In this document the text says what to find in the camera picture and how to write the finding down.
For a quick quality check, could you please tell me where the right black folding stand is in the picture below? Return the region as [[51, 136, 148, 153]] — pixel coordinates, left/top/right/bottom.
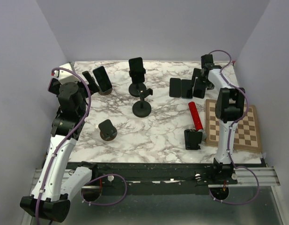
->
[[184, 129, 203, 150]]

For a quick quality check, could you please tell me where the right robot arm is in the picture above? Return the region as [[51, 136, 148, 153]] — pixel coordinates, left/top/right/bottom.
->
[[192, 52, 245, 184]]

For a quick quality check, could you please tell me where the red cylinder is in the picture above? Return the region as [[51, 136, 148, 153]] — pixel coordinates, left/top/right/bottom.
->
[[188, 102, 204, 132]]

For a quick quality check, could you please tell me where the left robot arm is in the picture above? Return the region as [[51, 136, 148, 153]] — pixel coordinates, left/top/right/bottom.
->
[[20, 68, 99, 224]]

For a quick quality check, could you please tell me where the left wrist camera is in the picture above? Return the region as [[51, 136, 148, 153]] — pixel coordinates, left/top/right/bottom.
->
[[57, 70, 79, 84]]

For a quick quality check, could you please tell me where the aluminium frame rail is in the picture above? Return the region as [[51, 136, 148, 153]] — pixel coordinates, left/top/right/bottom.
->
[[21, 165, 281, 225]]

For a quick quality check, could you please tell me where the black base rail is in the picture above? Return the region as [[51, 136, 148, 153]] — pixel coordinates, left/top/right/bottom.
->
[[71, 161, 238, 196]]

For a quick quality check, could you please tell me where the back centre black stand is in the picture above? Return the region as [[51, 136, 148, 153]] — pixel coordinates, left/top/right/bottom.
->
[[128, 68, 146, 97]]

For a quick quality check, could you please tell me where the black clamp stand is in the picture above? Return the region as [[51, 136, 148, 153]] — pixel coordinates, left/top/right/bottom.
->
[[132, 88, 153, 118]]

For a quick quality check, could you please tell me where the wooden chessboard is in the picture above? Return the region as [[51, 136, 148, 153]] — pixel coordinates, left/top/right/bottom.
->
[[205, 99, 262, 153]]

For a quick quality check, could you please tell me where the teal phone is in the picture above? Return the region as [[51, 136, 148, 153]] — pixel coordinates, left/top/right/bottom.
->
[[181, 79, 193, 99]]

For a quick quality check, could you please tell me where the black phone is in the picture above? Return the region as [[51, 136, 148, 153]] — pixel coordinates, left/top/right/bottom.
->
[[169, 78, 181, 98], [92, 66, 112, 92], [128, 57, 145, 84], [193, 79, 207, 99]]

